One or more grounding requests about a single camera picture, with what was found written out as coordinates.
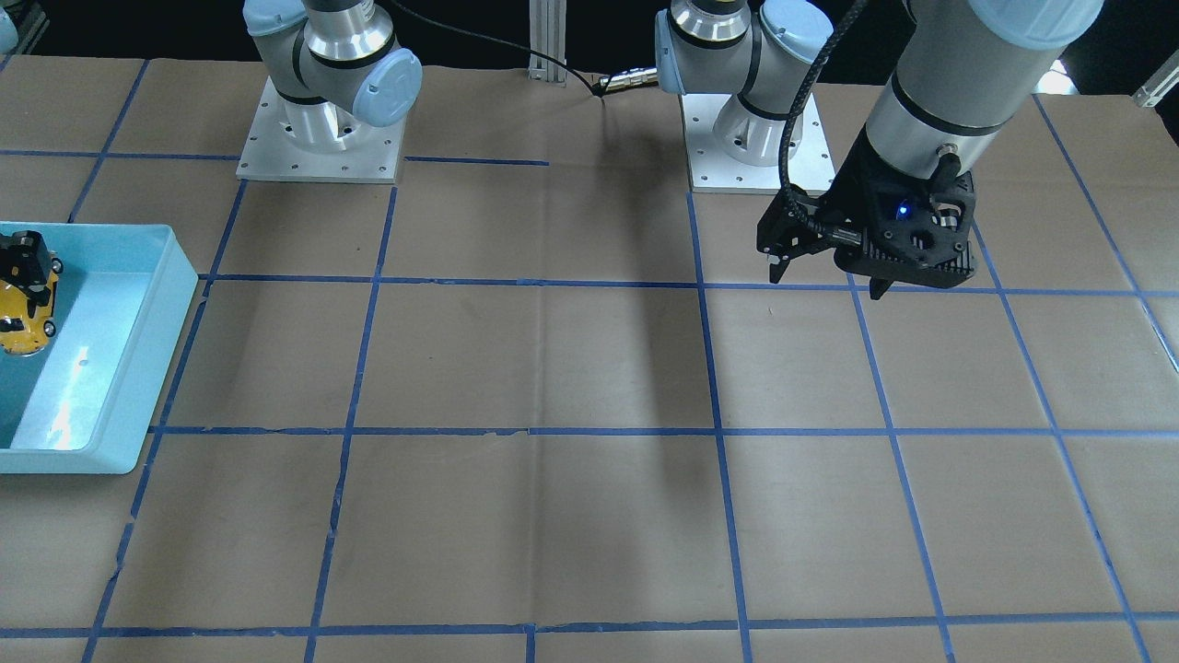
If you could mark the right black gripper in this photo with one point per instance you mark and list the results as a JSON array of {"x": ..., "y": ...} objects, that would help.
[{"x": 13, "y": 261}]

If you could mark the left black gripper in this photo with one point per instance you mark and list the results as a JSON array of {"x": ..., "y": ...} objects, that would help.
[{"x": 853, "y": 189}]

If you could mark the yellow beetle toy car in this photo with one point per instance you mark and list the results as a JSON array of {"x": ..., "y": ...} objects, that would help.
[{"x": 28, "y": 324}]

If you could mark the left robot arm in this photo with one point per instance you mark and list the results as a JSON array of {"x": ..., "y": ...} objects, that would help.
[{"x": 962, "y": 76}]

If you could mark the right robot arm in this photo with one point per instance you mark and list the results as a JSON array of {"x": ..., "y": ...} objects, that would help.
[{"x": 332, "y": 64}]

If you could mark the teal plastic bin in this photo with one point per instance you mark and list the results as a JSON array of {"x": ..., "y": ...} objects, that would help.
[{"x": 83, "y": 404}]

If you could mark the brown paper table mat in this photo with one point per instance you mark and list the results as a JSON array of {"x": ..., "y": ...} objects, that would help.
[{"x": 536, "y": 402}]

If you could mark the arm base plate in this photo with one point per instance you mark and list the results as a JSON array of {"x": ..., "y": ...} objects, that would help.
[
  {"x": 732, "y": 151},
  {"x": 295, "y": 143}
]

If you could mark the aluminium frame post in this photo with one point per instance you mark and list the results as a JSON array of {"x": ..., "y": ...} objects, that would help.
[{"x": 547, "y": 21}]

